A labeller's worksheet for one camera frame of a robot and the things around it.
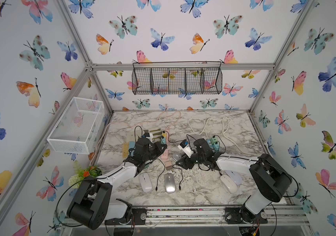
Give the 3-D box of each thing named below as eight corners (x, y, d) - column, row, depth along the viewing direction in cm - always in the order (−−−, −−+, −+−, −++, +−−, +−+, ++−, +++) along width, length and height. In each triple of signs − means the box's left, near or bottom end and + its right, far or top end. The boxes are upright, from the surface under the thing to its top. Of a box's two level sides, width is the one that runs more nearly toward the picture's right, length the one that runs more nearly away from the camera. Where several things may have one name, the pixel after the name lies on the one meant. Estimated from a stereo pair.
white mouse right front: (231, 196, 82) (233, 194, 80) (217, 178, 88) (218, 177, 86) (238, 190, 84) (240, 188, 82) (224, 173, 90) (225, 171, 88)
